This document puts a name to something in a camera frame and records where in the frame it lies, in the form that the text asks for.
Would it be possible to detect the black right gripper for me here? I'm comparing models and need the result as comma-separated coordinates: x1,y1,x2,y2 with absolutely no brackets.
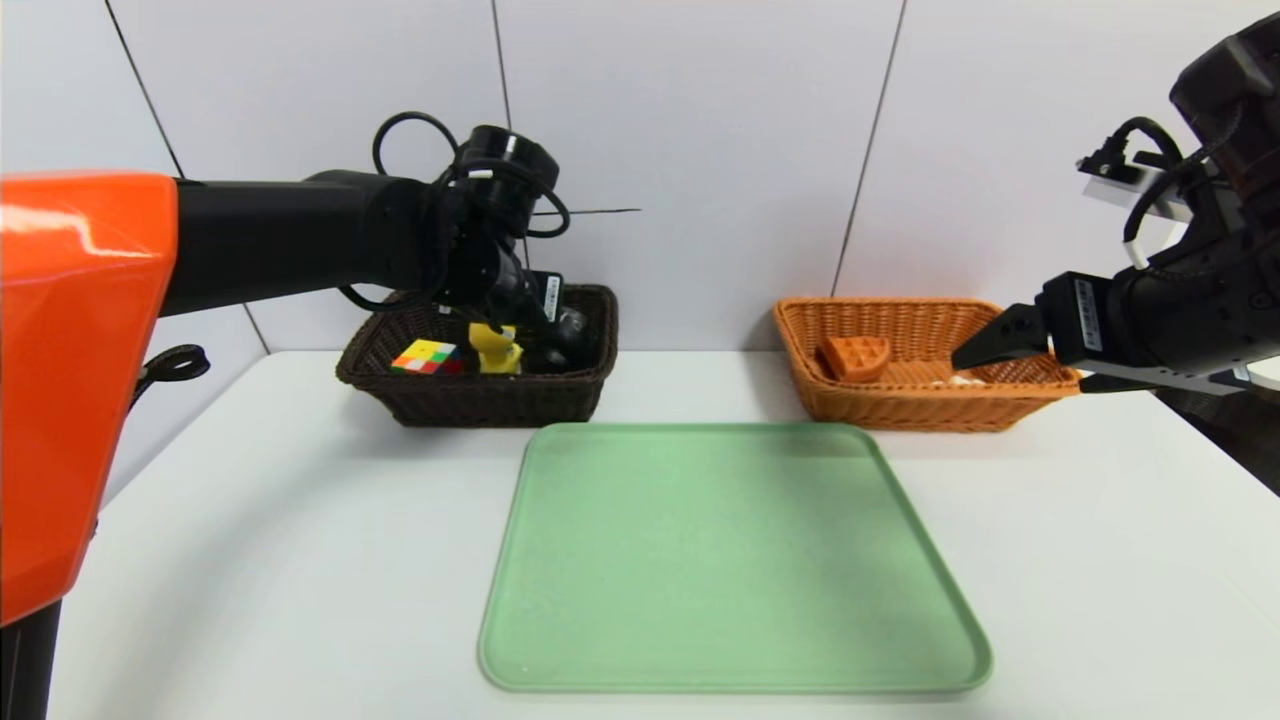
950,259,1219,394

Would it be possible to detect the toy waffle slice with fruit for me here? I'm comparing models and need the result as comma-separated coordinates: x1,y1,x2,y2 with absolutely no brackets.
818,336,891,383

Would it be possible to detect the yellow duck toy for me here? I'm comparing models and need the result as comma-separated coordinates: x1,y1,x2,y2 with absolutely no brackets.
468,320,524,377

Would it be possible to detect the multicoloured puzzle cube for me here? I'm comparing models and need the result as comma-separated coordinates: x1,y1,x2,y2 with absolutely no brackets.
390,339,466,377

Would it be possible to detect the orange wicker basket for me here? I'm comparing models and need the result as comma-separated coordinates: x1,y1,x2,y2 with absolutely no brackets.
772,297,1087,433

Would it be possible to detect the dark brown wicker basket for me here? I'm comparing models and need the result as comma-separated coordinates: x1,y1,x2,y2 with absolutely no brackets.
335,284,619,429

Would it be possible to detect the light green plastic tray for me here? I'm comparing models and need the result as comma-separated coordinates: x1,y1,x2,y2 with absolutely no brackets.
477,422,993,694

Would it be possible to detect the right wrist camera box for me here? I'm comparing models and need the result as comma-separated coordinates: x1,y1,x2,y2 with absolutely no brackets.
1078,150,1196,223

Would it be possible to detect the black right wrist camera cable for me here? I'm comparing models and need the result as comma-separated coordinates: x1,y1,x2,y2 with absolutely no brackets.
1078,116,1201,271

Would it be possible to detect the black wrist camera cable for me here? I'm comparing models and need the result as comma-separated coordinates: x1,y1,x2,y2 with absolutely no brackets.
338,111,571,313
1078,116,1201,271

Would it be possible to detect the black left wrist camera cable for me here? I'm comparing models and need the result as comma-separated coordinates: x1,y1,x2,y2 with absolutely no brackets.
338,111,571,313

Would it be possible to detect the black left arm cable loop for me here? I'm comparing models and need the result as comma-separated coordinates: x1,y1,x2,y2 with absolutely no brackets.
135,344,211,401

